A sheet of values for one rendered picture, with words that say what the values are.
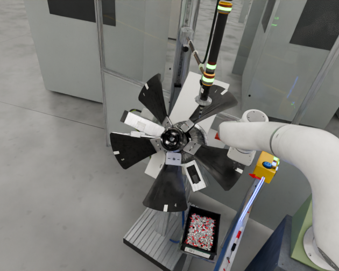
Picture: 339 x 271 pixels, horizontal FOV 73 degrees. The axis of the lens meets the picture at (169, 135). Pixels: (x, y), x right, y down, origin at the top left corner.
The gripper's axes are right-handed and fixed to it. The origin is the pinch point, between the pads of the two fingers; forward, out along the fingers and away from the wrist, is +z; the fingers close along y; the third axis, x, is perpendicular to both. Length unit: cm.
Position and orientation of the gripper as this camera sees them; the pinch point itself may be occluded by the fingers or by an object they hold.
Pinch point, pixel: (237, 164)
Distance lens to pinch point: 105.8
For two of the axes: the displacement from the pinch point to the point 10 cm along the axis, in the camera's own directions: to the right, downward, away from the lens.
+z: 0.4, 6.0, 8.0
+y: -8.6, -3.9, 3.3
